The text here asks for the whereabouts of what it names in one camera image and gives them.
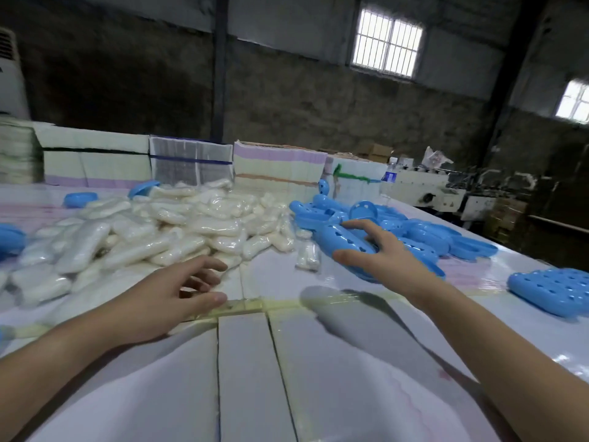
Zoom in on white plastic bag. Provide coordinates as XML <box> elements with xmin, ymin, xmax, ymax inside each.
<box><xmin>422</xmin><ymin>145</ymin><xmax>454</xmax><ymax>169</ymax></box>

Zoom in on pile of white soaps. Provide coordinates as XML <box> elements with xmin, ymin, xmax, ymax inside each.
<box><xmin>0</xmin><ymin>179</ymin><xmax>323</xmax><ymax>314</ymax></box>

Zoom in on pile of blue slotted lids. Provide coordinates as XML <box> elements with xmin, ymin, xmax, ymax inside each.
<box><xmin>0</xmin><ymin>223</ymin><xmax>28</xmax><ymax>261</ymax></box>

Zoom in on row of blue boxes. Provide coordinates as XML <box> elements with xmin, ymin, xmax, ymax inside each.
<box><xmin>507</xmin><ymin>268</ymin><xmax>589</xmax><ymax>318</ymax></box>

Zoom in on small barred window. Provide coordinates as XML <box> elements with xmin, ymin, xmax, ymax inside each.
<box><xmin>554</xmin><ymin>79</ymin><xmax>589</xmax><ymax>124</ymax></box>

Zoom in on stacks of brown carton boxes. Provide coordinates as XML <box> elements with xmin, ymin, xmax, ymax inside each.
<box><xmin>487</xmin><ymin>179</ymin><xmax>589</xmax><ymax>268</ymax></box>

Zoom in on person's right hand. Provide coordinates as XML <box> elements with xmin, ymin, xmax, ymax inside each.
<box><xmin>332</xmin><ymin>219</ymin><xmax>445</xmax><ymax>309</ymax></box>

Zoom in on brown cardboard box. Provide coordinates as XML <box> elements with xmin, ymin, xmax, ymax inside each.
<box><xmin>356</xmin><ymin>143</ymin><xmax>395</xmax><ymax>164</ymax></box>

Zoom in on stack of greenish paper sheets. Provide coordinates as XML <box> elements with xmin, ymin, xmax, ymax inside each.
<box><xmin>0</xmin><ymin>117</ymin><xmax>45</xmax><ymax>185</ymax></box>

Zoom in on white sheet stack, green mark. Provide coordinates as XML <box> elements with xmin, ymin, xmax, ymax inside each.
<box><xmin>324</xmin><ymin>153</ymin><xmax>390</xmax><ymax>206</ymax></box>

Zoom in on person's left hand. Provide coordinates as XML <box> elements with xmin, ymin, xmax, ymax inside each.
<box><xmin>103</xmin><ymin>255</ymin><xmax>229</xmax><ymax>347</ymax></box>

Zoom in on white workshop machine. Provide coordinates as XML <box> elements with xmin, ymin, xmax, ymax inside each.
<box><xmin>391</xmin><ymin>156</ymin><xmax>553</xmax><ymax>222</ymax></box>

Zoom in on clear plastic bag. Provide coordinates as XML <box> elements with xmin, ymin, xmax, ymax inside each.
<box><xmin>179</xmin><ymin>294</ymin><xmax>277</xmax><ymax>324</ymax></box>

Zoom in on pile of blue plastic lids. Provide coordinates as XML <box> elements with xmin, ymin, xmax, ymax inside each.
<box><xmin>288</xmin><ymin>193</ymin><xmax>499</xmax><ymax>279</ymax></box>

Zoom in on person's right forearm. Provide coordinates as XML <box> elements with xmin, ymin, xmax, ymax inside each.
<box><xmin>414</xmin><ymin>280</ymin><xmax>589</xmax><ymax>442</ymax></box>

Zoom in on clear water bottle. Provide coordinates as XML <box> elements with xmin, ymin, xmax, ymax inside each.
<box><xmin>382</xmin><ymin>160</ymin><xmax>399</xmax><ymax>198</ymax></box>

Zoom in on silver sheet bundle, blue band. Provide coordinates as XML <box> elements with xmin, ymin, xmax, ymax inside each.
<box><xmin>148</xmin><ymin>135</ymin><xmax>234</xmax><ymax>185</ymax></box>

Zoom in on person's left forearm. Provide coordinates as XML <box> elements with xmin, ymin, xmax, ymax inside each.
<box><xmin>0</xmin><ymin>312</ymin><xmax>134</xmax><ymax>442</ymax></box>

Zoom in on dark metal pillar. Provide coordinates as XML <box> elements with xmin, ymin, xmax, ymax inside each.
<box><xmin>480</xmin><ymin>0</ymin><xmax>549</xmax><ymax>166</ymax></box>
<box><xmin>211</xmin><ymin>0</ymin><xmax>229</xmax><ymax>143</ymax></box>

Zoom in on white standing air conditioner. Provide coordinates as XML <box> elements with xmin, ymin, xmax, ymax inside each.
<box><xmin>0</xmin><ymin>27</ymin><xmax>31</xmax><ymax>120</ymax></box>

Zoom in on white carton stack, pink stripe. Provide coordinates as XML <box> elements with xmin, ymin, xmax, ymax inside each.
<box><xmin>232</xmin><ymin>140</ymin><xmax>328</xmax><ymax>194</ymax></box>

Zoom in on row of stacked flat cartons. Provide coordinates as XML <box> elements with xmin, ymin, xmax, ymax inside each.
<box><xmin>34</xmin><ymin>123</ymin><xmax>153</xmax><ymax>188</ymax></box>

